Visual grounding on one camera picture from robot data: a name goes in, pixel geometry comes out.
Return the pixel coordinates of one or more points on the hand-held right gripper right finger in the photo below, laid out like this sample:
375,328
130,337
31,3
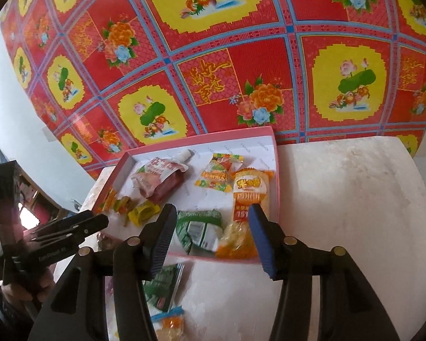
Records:
262,241

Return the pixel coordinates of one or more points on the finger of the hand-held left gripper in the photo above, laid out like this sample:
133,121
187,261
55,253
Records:
88,227
74,220

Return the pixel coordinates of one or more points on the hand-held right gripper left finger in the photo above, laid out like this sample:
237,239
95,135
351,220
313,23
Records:
161,241

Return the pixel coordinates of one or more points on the small orange candy packet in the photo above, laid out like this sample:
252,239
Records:
108,202

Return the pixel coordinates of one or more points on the yellow candy packet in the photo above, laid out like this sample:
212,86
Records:
143,213

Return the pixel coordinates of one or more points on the small yellow orange packet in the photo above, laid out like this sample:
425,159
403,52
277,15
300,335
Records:
123,211

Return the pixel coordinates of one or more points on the green triangular snack packet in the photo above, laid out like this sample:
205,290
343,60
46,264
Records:
198,231

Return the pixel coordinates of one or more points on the dark green packet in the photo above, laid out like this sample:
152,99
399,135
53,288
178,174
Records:
165,284

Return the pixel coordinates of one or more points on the orange rice cracker packet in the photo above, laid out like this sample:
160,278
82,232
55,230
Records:
246,188

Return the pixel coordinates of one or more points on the red drink pouch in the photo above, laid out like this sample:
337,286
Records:
159,181

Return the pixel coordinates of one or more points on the colourful gummy candy packet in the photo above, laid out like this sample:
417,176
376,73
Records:
216,176

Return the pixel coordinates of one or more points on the blue-edged clear biscuit packet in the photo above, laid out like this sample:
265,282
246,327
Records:
170,323

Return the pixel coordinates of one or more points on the pink cardboard box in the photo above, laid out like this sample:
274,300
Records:
234,145

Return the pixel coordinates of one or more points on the person's left hand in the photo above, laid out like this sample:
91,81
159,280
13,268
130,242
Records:
28,287

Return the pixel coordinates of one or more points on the dark wooden shelf unit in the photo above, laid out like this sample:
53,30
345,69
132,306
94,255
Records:
46,202

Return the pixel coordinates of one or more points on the red floral printed cloth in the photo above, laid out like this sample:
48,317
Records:
234,60

